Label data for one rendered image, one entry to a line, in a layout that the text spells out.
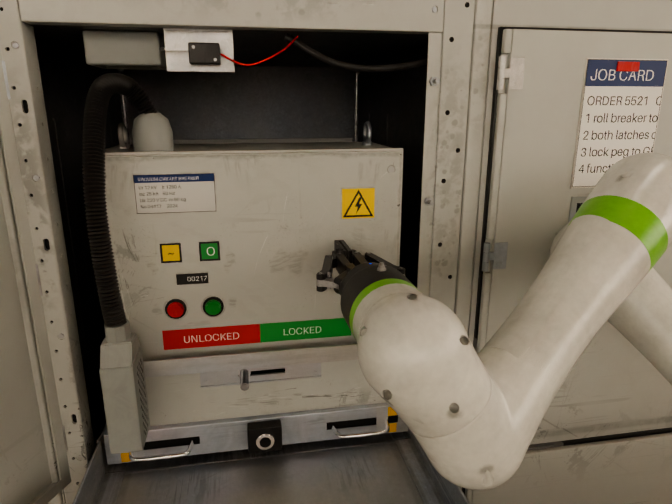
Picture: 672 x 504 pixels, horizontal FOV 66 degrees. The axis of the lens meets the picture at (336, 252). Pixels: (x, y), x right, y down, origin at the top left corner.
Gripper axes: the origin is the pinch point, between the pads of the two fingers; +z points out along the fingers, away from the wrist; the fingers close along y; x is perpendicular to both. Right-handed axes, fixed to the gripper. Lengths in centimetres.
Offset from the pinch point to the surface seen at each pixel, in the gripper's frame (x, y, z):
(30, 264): 0.6, -47.2, 2.0
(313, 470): -38.2, -5.9, -3.1
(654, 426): -43, 68, 2
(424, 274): -5.4, 15.2, 2.7
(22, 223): 6.9, -47.3, 1.8
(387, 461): -38.3, 7.5, -3.3
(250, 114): 20, -11, 81
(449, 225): 3.3, 19.1, 2.4
